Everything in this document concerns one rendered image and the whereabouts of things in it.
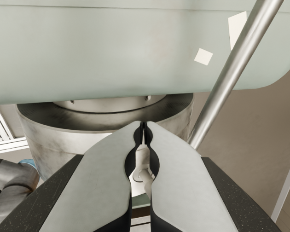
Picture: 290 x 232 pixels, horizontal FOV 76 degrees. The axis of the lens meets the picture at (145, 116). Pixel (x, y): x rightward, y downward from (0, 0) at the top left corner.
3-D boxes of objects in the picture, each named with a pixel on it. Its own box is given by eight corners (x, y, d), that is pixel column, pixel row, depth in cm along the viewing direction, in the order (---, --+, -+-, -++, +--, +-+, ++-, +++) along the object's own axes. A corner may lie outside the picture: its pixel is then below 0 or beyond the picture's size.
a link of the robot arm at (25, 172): (9, 149, 55) (-10, 177, 45) (48, 161, 59) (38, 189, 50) (0, 168, 57) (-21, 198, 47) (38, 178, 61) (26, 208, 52)
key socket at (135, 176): (144, 166, 31) (152, 178, 29) (125, 171, 29) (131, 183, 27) (146, 150, 29) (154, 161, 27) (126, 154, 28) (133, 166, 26)
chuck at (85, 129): (25, 74, 43) (-9, 160, 17) (149, 63, 54) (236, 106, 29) (29, 89, 44) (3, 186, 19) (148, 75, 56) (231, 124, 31)
